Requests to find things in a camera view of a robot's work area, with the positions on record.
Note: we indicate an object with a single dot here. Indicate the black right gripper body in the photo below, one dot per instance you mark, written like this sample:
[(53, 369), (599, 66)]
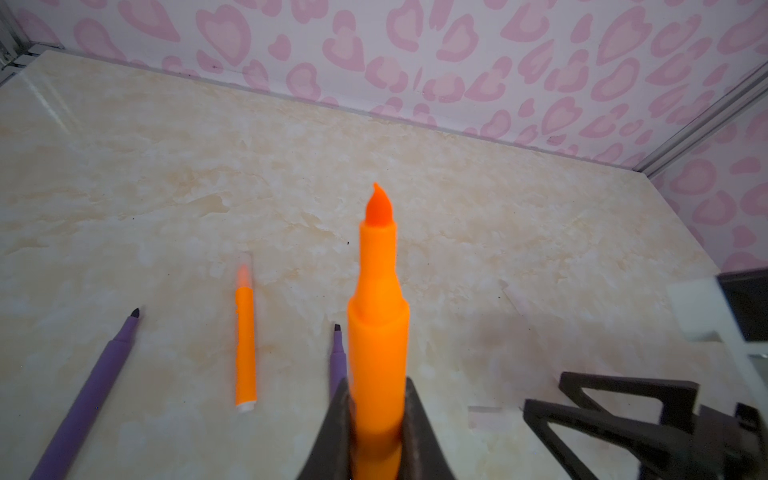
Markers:
[(725, 447)]

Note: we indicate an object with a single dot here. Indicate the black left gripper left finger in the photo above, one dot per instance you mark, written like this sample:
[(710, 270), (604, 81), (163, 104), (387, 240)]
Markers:
[(329, 457)]

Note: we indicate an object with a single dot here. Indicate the purple marker pen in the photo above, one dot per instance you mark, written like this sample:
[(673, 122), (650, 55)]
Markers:
[(337, 361), (63, 448)]

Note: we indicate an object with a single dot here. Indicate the orange highlighter pen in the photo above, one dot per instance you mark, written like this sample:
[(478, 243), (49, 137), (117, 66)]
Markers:
[(246, 391), (378, 331)]

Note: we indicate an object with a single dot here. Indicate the purple marker pen left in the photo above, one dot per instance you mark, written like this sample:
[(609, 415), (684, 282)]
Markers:
[(63, 448)]

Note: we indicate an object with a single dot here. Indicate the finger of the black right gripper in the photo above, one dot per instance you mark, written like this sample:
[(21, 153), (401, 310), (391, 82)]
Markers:
[(677, 397), (664, 450)]

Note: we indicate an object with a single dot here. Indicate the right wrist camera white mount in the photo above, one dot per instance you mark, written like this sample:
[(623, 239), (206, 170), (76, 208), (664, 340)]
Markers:
[(729, 308)]

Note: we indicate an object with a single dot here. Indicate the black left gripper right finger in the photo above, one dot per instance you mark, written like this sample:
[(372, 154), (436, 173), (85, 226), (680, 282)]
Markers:
[(424, 458)]

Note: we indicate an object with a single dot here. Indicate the purple marker pen right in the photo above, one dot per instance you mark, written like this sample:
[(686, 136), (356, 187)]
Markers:
[(337, 361)]

